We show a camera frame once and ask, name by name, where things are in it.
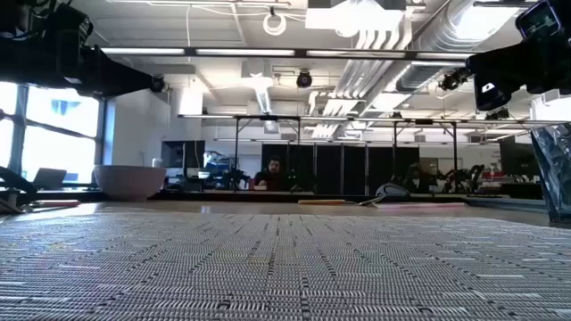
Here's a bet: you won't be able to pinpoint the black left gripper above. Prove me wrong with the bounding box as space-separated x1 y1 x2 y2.
0 0 167 100

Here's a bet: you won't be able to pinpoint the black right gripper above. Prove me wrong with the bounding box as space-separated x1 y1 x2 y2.
466 17 571 112

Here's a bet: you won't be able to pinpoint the white ribbed bowl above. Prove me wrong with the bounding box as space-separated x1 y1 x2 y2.
93 164 168 202

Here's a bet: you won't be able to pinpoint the pink drinking straw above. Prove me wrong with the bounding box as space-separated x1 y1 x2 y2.
373 202 468 210

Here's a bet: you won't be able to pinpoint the large dark computer monitor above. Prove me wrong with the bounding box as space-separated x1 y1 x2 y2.
498 135 542 177

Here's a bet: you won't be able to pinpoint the open laptop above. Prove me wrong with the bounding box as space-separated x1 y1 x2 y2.
31 167 69 191

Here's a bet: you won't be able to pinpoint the blue-grey flat tray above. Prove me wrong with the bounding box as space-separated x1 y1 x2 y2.
463 195 549 214

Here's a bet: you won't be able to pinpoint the black curved table-edge fixture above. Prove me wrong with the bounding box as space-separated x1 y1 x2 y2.
0 166 40 215

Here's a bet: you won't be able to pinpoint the grey rounded device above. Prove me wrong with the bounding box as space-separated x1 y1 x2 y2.
375 182 412 200

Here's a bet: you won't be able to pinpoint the seated person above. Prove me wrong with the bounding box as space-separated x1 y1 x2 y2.
252 156 292 193

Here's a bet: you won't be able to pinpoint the black partition panels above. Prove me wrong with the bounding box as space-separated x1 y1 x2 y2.
260 144 421 195

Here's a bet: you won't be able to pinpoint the grey woven placemat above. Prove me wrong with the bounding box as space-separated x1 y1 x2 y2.
0 210 571 321

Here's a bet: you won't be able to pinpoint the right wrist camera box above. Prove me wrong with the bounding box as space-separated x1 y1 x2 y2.
515 0 562 39

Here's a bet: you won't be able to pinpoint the black overhead frame bar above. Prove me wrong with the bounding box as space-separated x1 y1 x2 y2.
99 45 479 62

